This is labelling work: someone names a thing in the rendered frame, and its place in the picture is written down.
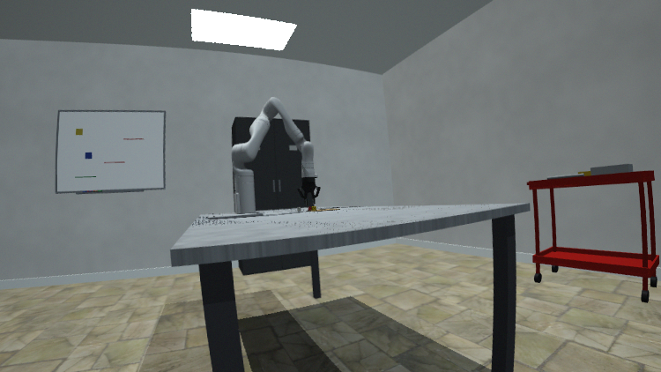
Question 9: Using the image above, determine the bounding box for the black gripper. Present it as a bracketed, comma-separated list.
[297, 177, 321, 205]

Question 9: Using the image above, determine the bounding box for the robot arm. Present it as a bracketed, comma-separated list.
[231, 97, 318, 214]

